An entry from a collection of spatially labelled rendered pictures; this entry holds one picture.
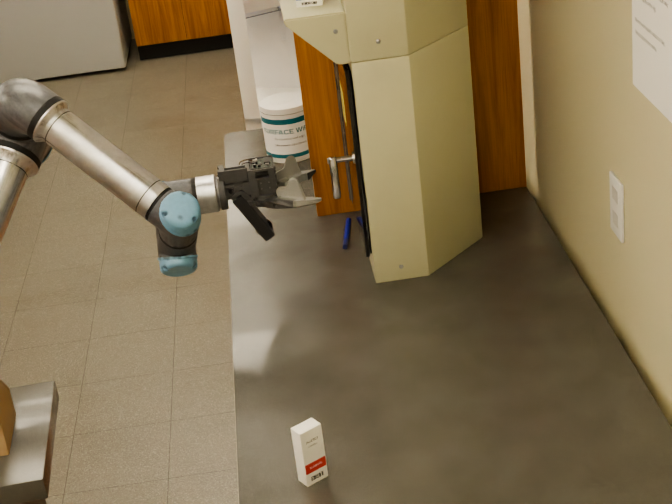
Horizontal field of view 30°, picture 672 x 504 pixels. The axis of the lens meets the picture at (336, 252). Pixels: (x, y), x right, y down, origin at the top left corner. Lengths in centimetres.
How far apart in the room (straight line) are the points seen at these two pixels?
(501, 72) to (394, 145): 47
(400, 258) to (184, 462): 144
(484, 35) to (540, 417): 100
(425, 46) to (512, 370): 65
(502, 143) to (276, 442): 106
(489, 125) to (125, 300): 223
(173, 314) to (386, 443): 259
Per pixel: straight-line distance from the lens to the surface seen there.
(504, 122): 288
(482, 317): 241
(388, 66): 240
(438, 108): 250
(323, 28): 236
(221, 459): 377
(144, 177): 236
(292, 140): 319
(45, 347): 457
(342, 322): 244
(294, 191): 245
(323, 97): 279
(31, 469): 220
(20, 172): 253
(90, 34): 745
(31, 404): 238
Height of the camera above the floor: 213
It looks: 26 degrees down
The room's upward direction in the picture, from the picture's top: 7 degrees counter-clockwise
